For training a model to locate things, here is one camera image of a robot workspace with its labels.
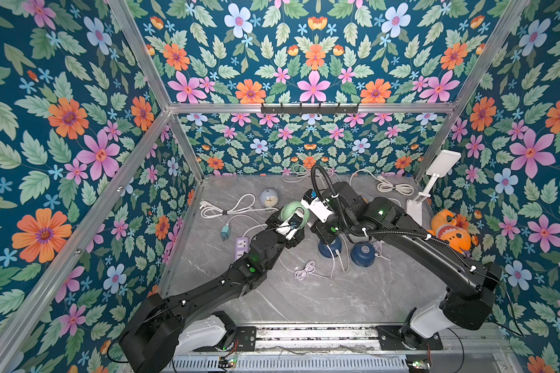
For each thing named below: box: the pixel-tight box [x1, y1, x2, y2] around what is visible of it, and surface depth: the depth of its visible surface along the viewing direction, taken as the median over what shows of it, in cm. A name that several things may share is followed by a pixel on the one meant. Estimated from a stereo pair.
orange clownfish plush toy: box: [426, 209, 472, 254], surface depth 92 cm
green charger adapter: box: [220, 225, 231, 240], surface depth 98 cm
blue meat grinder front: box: [350, 243, 376, 268], surface depth 84 cm
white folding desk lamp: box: [406, 149, 462, 227], surface depth 89 cm
